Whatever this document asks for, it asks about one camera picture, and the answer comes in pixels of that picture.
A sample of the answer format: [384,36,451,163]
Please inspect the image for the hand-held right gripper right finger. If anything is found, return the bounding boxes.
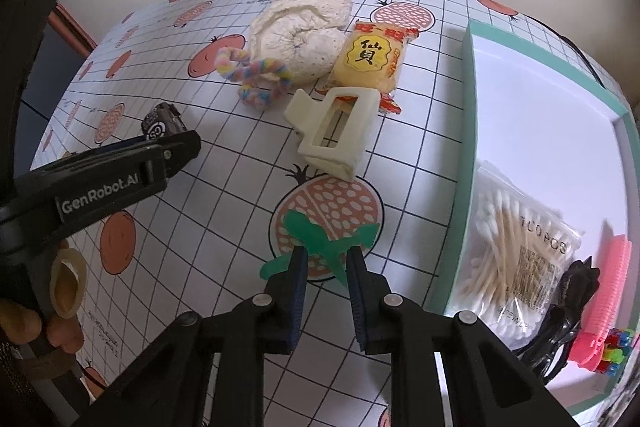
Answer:
[346,246,576,427]

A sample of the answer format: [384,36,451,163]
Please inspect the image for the cream crocheted hat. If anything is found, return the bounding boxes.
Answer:
[248,0,353,85]

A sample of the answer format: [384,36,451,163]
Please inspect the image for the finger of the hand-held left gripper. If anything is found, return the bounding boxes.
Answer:
[75,131,202,180]
[65,138,156,160]

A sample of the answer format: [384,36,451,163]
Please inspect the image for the person's left hand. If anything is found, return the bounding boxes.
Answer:
[0,248,86,352]

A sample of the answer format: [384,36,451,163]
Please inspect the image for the green plastic airplane toy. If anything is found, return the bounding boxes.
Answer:
[258,209,380,290]

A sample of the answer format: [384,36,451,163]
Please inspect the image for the pink hair roller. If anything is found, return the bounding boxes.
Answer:
[597,221,632,308]

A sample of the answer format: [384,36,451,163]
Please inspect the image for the rainbow pipe cleaner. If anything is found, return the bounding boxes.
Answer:
[215,47,293,108]

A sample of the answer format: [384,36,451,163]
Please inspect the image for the colourful bead hair clip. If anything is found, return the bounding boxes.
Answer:
[602,329,635,378]

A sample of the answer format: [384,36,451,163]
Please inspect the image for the black cable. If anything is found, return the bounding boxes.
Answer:
[520,14,608,85]

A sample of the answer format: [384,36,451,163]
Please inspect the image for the brown wooden frame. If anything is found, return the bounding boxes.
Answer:
[52,2,100,55]

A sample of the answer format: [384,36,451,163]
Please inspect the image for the black action figure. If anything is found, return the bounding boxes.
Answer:
[520,257,601,373]

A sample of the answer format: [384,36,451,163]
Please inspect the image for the cream hair claw clip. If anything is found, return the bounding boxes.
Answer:
[284,87,378,182]

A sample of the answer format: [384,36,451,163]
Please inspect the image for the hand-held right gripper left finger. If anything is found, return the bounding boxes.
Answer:
[85,246,309,427]

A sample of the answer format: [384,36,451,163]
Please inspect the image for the fruit print grid tablecloth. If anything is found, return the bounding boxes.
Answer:
[27,0,631,427]

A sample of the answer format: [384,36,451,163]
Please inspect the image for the white tray box teal rim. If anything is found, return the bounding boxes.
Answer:
[440,19,631,413]

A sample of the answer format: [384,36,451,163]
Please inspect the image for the black toy car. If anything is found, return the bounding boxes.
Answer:
[140,103,188,140]

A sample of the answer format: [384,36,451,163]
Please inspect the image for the bag of cotton swabs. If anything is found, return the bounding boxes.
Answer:
[457,162,586,340]

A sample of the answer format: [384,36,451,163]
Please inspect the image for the yellow snack packet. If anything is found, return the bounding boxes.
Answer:
[315,21,421,115]

